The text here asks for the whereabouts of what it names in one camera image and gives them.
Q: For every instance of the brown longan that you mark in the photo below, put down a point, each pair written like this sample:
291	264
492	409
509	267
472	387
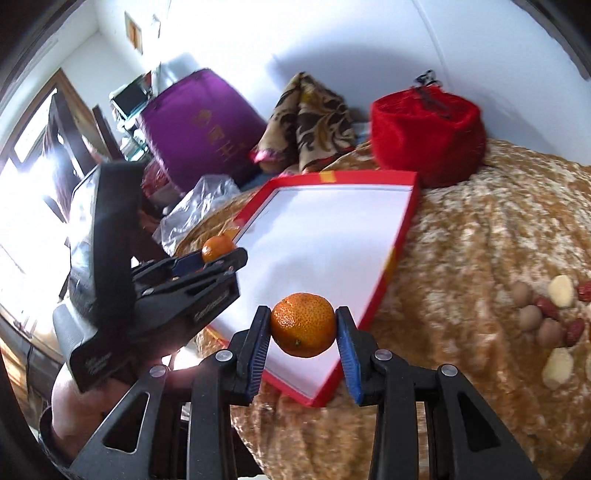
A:
550	333
530	318
521	294

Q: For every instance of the purple fabric bag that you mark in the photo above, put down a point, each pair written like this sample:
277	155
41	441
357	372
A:
201	126

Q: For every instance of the red jujube date left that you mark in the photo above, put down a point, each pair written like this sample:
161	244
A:
547	307

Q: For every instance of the red jujube date right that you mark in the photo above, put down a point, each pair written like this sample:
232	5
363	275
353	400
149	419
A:
573	332

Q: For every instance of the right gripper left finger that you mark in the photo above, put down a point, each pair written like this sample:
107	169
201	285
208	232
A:
250	348

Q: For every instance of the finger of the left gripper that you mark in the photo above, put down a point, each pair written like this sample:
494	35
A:
230	262
154	273

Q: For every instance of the red velvet drawstring pouch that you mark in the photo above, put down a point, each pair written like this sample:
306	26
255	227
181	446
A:
436	134

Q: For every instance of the red white shallow box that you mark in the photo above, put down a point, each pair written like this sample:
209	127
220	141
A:
337	234

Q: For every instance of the brown longan top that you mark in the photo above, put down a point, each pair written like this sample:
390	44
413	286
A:
521	294

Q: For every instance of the small orange kumquat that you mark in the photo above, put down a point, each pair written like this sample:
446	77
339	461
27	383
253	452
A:
215	247

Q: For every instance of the large orange mandarin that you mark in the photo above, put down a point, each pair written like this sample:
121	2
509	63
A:
303	325

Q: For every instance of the brown floral patterned cloth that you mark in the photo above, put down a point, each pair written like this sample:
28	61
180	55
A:
309	128

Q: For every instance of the dark wooden chair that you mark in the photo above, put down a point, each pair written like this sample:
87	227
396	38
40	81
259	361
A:
70	159

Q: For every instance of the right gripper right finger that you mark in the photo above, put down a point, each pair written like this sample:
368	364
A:
364	373

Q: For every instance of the clear plastic bag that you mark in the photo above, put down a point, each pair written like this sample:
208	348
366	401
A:
209	194

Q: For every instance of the pale ginger piece lower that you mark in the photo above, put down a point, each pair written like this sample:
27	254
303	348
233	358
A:
558	368

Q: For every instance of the black monitor screen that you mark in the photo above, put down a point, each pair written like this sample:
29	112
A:
131	98

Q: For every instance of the person's left hand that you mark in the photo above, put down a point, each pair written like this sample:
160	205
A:
75	415

